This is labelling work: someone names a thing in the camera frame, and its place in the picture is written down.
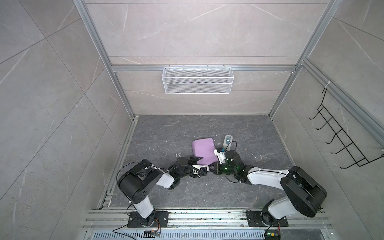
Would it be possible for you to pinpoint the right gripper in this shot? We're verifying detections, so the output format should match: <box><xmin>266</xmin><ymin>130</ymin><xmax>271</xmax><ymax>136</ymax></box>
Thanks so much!
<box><xmin>206</xmin><ymin>161</ymin><xmax>238</xmax><ymax>176</ymax></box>

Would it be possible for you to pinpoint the pink wrapping paper sheet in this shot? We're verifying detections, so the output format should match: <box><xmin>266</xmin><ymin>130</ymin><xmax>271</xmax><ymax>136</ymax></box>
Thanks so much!
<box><xmin>192</xmin><ymin>138</ymin><xmax>219</xmax><ymax>165</ymax></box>

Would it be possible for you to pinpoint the grey tape dispenser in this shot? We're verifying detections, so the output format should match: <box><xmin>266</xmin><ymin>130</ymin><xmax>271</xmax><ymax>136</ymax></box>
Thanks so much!
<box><xmin>222</xmin><ymin>135</ymin><xmax>233</xmax><ymax>150</ymax></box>

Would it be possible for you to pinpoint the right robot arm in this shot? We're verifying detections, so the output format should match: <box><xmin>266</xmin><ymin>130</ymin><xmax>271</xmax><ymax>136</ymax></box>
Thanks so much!
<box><xmin>209</xmin><ymin>149</ymin><xmax>328</xmax><ymax>225</ymax></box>

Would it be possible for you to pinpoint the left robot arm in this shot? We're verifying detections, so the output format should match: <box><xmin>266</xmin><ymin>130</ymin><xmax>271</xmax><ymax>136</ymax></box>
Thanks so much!
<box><xmin>116</xmin><ymin>157</ymin><xmax>209</xmax><ymax>222</ymax></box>

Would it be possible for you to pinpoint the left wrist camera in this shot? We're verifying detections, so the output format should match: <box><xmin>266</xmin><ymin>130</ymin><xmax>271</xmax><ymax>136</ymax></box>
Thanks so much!
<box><xmin>192</xmin><ymin>165</ymin><xmax>210</xmax><ymax>176</ymax></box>

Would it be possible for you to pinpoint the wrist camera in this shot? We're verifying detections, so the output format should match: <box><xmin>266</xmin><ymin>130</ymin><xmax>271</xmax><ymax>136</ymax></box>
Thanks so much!
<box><xmin>214</xmin><ymin>148</ymin><xmax>226</xmax><ymax>164</ymax></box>
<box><xmin>192</xmin><ymin>165</ymin><xmax>210</xmax><ymax>176</ymax></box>

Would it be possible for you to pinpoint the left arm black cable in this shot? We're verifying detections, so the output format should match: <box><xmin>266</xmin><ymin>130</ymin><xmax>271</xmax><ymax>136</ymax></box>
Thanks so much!
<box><xmin>167</xmin><ymin>164</ymin><xmax>208</xmax><ymax>178</ymax></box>

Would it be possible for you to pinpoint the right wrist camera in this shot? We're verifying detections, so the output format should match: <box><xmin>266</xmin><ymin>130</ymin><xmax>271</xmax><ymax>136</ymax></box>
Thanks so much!
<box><xmin>214</xmin><ymin>148</ymin><xmax>226</xmax><ymax>164</ymax></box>

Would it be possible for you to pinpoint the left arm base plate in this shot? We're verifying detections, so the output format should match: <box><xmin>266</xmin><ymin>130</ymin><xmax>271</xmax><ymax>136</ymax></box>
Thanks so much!
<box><xmin>128</xmin><ymin>211</ymin><xmax>169</xmax><ymax>228</ymax></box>

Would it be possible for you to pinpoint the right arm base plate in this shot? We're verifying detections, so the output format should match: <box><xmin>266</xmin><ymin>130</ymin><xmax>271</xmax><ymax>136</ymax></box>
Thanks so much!
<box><xmin>245</xmin><ymin>210</ymin><xmax>289</xmax><ymax>227</ymax></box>

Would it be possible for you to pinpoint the white wire mesh basket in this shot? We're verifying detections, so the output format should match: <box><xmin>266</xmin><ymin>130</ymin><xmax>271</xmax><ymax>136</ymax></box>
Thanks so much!
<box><xmin>162</xmin><ymin>67</ymin><xmax>235</xmax><ymax>95</ymax></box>

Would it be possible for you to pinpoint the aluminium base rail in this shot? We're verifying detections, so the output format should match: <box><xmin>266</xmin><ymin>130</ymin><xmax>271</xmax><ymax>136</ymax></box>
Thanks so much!
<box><xmin>80</xmin><ymin>208</ymin><xmax>337</xmax><ymax>240</ymax></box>

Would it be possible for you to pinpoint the black wire hook rack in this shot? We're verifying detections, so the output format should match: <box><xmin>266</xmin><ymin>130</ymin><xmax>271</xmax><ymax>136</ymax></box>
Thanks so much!
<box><xmin>308</xmin><ymin>88</ymin><xmax>384</xmax><ymax>170</ymax></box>

